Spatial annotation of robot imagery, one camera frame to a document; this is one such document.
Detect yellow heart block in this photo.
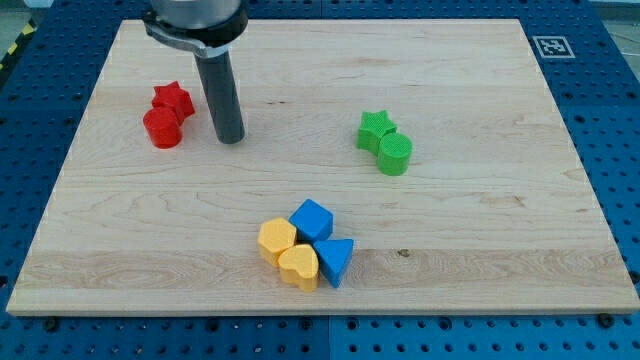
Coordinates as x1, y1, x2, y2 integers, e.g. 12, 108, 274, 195
278, 244, 319, 292

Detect blue cube block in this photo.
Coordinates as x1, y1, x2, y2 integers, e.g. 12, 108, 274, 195
289, 199, 334, 243

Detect yellow hexagon block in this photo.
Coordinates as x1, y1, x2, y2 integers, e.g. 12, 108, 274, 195
257, 217, 297, 267

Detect light wooden board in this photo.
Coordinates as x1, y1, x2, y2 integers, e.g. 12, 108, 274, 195
7, 19, 639, 317

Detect blue triangle block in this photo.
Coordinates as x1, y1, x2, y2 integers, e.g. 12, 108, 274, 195
312, 239, 354, 288

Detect green star block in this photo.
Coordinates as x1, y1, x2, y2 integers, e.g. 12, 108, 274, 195
356, 110, 397, 155

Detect green cylinder block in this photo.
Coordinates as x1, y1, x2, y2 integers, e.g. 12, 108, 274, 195
376, 133, 413, 176

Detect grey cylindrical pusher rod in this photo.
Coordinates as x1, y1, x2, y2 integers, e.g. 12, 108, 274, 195
195, 52, 245, 144

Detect red cylinder block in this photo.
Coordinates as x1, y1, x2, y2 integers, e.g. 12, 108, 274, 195
143, 107, 182, 149

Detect red star block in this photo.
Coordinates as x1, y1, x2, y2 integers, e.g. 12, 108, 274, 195
151, 81, 195, 125

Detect white fiducial marker tag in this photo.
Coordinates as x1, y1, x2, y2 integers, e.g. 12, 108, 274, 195
532, 35, 575, 59

